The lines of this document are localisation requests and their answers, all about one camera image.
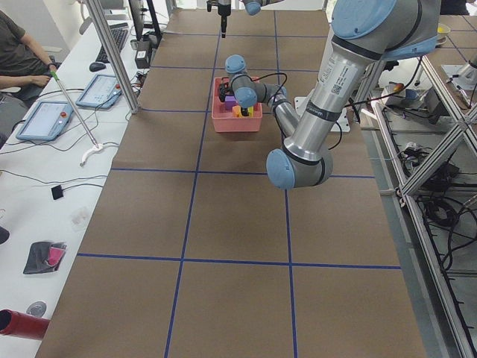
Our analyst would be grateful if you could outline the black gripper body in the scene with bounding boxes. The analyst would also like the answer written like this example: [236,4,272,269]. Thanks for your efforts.
[218,77,233,102]
[218,0,230,27]

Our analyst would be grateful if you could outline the orange foam block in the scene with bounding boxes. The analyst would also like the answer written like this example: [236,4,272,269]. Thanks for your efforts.
[232,105,243,118]

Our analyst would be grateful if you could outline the purple foam block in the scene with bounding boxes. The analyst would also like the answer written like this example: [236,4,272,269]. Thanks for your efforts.
[224,95,237,112]

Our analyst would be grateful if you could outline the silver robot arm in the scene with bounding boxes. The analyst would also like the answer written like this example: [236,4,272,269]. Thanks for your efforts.
[206,0,282,38]
[225,0,440,189]

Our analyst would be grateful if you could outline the pink plastic bin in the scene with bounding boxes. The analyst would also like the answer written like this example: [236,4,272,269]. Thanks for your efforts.
[212,77,262,133]

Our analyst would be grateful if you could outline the black monitor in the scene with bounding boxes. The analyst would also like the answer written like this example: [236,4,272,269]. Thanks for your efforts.
[128,0,162,44]

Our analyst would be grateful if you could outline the black box with label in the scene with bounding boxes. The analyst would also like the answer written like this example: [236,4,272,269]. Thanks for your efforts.
[135,34,162,69]

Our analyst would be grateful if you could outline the black keyboard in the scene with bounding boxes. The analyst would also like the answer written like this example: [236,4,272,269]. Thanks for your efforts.
[95,22,130,63]

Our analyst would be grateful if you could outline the far teach pendant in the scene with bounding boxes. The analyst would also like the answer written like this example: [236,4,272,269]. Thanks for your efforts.
[76,74,121,110]

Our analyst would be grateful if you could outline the teach pendant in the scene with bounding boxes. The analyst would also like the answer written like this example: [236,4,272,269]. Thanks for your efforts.
[76,74,121,110]
[16,101,73,141]

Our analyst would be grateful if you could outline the black computer mouse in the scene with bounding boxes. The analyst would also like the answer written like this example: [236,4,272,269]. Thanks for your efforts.
[89,62,106,72]

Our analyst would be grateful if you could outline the metal rod with pink tape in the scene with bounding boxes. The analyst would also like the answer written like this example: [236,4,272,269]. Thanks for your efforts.
[50,70,119,167]

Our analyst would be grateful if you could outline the near teach pendant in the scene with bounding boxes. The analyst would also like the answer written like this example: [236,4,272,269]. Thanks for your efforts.
[16,101,73,141]

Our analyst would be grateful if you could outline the small black square pad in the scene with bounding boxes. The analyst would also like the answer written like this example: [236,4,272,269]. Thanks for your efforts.
[51,185,64,201]

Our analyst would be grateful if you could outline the seated person in background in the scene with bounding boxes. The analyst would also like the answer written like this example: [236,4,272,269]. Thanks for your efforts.
[1,13,60,144]

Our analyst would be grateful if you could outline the dark folded cloth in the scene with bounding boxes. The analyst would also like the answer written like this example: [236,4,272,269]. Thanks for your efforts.
[23,241,67,274]

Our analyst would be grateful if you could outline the round metal lid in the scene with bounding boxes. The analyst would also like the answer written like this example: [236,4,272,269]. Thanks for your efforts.
[26,301,47,318]

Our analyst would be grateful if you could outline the red fire extinguisher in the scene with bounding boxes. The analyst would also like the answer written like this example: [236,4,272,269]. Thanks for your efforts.
[1,310,50,340]

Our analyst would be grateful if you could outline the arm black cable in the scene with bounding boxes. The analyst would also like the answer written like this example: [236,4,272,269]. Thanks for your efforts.
[256,72,362,151]

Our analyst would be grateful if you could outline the aluminium frame post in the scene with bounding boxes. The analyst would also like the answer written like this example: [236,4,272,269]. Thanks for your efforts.
[86,0,139,114]

